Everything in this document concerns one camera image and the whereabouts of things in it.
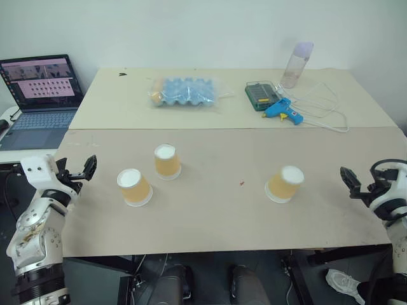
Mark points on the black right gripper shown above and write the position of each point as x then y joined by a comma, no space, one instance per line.
365,192

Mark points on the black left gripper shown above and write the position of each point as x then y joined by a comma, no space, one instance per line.
72,179

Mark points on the blue-grey laptop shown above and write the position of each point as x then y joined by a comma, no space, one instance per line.
41,124

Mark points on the orange paper cup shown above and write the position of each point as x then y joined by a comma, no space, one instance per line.
167,165
281,188
135,190

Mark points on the black computer mouse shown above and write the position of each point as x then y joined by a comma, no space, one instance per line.
3,124

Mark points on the small black clip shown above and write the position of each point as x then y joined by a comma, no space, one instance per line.
122,74

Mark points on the orange item in bag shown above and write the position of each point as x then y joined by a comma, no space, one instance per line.
155,92

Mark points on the blue hot glue gun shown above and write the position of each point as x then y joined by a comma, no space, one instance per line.
283,111

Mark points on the white sneaker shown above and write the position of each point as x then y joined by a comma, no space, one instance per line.
345,284

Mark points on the black box under table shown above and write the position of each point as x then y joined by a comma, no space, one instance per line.
92,281

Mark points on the clear bottle with purple cap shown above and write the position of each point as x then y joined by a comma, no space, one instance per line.
295,68

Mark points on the blue egg tray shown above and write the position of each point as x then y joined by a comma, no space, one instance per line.
190,90

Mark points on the green screwdriver kit box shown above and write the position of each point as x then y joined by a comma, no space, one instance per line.
259,95

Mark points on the dark rounded robot leg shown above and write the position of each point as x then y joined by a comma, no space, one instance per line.
173,286
248,286

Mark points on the clear plastic bag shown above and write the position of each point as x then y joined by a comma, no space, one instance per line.
222,101

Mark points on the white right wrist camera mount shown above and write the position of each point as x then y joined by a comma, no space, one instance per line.
392,193

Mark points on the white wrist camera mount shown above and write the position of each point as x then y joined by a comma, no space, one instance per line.
392,193
38,173

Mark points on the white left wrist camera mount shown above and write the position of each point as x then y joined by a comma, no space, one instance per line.
38,173

